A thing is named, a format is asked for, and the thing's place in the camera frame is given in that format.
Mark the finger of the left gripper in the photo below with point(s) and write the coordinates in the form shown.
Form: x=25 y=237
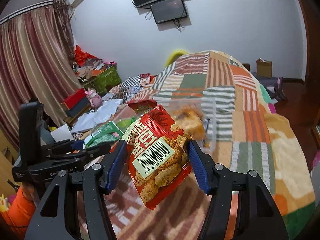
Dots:
x=73 y=162
x=62 y=147

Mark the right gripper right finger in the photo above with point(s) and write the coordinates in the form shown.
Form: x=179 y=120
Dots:
x=257 y=214

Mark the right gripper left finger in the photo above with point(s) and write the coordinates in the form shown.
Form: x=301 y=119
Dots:
x=56 y=216

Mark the green edged snack bag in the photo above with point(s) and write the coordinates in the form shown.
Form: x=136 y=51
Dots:
x=107 y=132

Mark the red barcode nugget snack bag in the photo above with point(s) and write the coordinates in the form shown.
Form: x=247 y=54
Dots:
x=157 y=155

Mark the red long snack bag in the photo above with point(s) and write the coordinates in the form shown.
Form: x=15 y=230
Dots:
x=142 y=107

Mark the green jelly cup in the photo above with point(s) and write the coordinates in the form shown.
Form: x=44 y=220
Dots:
x=124 y=123

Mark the blue white red snack bag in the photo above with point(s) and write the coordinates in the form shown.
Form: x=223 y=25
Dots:
x=206 y=140

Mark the cracker pack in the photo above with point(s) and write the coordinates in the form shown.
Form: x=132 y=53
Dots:
x=191 y=121

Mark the dark blue box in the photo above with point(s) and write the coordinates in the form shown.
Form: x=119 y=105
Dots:
x=83 y=103

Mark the red gift box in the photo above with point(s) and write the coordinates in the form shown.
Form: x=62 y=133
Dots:
x=73 y=99

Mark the striped pink beige curtain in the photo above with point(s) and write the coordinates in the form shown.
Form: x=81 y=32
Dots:
x=37 y=51

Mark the white plastic bag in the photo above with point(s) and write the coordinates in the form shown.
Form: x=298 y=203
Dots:
x=91 y=119

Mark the pink rabbit plush toy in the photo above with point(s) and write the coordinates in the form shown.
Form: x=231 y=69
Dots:
x=94 y=98

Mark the red plastic bag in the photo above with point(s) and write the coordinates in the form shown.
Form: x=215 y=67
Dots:
x=81 y=56

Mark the green storage box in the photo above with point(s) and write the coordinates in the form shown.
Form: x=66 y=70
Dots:
x=102 y=80

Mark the checkered patchwork blanket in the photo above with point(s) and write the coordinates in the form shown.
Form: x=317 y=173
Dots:
x=131 y=86

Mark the clear plastic storage bin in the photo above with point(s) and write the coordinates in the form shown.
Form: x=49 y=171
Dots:
x=208 y=108

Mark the patchwork striped bed quilt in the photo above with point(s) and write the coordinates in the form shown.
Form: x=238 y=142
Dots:
x=249 y=135

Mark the brown cardboard box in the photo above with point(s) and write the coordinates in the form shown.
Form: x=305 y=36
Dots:
x=264 y=68

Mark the brown wooden door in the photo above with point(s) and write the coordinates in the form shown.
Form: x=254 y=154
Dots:
x=310 y=12

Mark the small black wall monitor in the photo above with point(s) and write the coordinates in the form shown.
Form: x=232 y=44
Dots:
x=168 y=10

